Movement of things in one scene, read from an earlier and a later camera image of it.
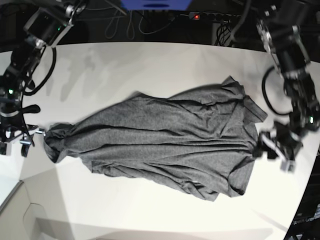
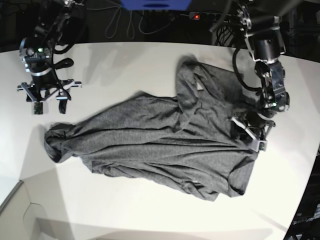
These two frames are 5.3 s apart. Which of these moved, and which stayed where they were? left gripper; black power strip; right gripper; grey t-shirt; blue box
Moved: grey t-shirt; right gripper; left gripper
Stayed: black power strip; blue box
